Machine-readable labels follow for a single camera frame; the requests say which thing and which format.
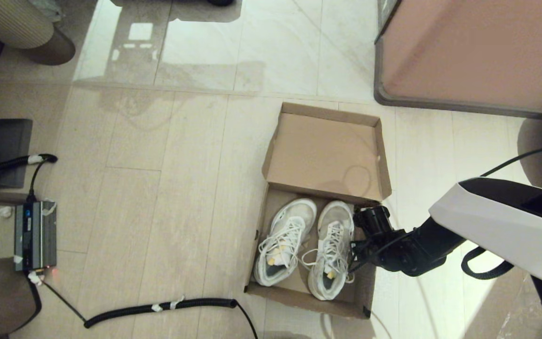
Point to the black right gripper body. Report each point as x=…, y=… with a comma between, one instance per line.
x=365, y=256

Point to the white mesh sneaker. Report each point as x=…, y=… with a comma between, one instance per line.
x=290, y=221
x=334, y=221

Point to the brown cardboard shoe box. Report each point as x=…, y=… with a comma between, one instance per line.
x=327, y=150

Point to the grey power inverter box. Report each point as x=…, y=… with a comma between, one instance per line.
x=35, y=235

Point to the clear plastic bag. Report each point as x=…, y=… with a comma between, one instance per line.
x=511, y=320

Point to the pink upholstered furniture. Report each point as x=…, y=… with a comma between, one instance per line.
x=478, y=47

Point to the white tape wad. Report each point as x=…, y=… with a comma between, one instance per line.
x=35, y=278

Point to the white crumpled paper scrap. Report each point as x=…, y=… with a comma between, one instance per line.
x=3, y=212

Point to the crumpled grey plastic sheet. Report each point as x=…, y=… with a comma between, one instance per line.
x=45, y=8

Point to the beige ribbed ottoman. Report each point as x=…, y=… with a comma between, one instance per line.
x=12, y=23

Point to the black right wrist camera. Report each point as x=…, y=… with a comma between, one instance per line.
x=373, y=221

